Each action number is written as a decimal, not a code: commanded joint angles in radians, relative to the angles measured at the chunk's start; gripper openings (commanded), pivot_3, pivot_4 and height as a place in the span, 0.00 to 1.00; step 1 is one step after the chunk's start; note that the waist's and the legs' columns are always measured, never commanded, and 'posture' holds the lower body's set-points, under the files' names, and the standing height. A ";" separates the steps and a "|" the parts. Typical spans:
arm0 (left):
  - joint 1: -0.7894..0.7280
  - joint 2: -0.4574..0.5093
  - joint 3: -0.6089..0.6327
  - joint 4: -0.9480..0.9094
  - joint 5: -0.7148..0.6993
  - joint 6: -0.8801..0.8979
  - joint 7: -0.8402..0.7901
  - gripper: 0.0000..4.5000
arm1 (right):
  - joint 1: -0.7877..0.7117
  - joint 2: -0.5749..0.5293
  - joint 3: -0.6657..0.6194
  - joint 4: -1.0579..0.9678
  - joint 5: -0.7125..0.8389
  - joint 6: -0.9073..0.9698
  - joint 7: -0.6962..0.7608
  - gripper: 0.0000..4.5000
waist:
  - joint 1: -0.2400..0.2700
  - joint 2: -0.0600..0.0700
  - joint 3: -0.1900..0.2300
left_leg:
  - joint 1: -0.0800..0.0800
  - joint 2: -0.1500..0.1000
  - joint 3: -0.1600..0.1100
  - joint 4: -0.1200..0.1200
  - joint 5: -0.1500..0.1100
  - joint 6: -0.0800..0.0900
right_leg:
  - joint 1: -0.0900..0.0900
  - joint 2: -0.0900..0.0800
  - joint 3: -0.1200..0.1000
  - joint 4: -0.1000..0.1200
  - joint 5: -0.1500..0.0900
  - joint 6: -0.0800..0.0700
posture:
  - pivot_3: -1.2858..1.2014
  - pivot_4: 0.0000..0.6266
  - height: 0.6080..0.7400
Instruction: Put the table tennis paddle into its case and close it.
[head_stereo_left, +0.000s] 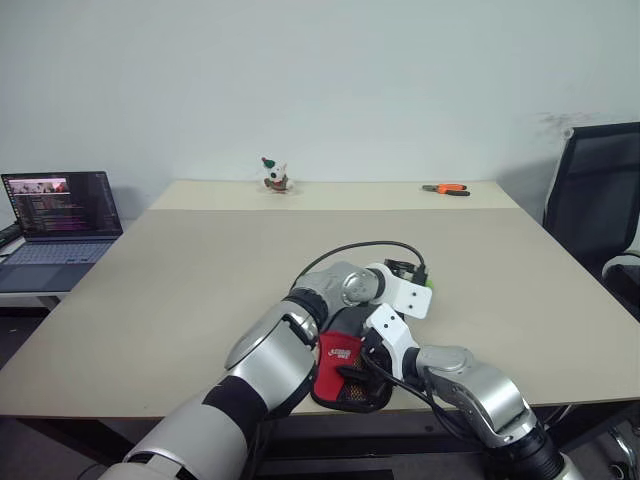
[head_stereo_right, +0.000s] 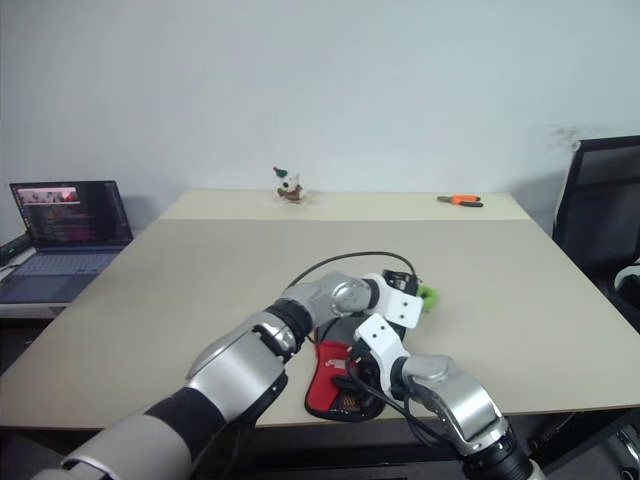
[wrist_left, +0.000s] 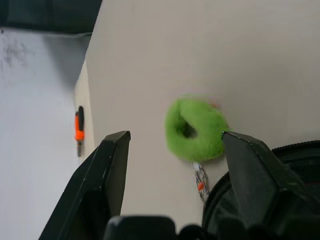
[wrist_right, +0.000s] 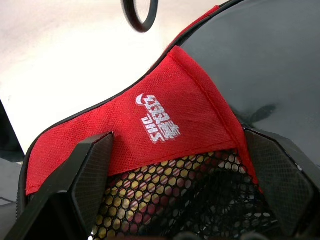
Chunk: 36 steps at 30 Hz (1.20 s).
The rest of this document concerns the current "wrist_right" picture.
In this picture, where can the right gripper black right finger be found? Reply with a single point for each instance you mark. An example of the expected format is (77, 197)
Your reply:
(287, 180)

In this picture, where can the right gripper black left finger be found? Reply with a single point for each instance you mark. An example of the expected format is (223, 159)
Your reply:
(85, 175)

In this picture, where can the black zippered paddle case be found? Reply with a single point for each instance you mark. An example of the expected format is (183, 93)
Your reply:
(180, 100)

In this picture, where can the black rubber table tennis paddle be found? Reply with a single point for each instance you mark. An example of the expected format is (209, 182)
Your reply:
(250, 62)

